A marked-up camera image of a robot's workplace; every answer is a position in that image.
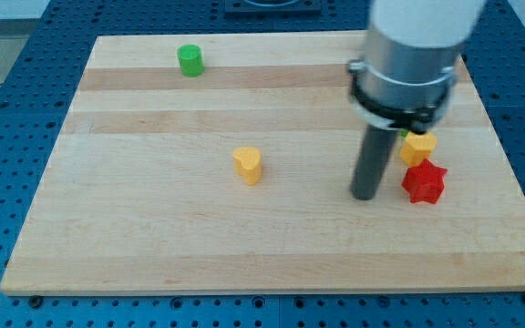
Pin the wooden board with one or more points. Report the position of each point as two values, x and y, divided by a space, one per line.
140 195

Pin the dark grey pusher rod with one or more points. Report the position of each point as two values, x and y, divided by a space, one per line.
376 148

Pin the yellow heart block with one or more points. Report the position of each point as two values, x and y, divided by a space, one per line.
248 164

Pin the green cylinder block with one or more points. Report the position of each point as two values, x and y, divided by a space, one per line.
190 60

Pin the red star block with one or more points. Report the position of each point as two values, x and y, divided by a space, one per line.
425 182

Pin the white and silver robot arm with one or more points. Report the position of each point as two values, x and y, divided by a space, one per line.
406 71

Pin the yellow hexagon block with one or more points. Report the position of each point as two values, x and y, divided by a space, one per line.
417 147

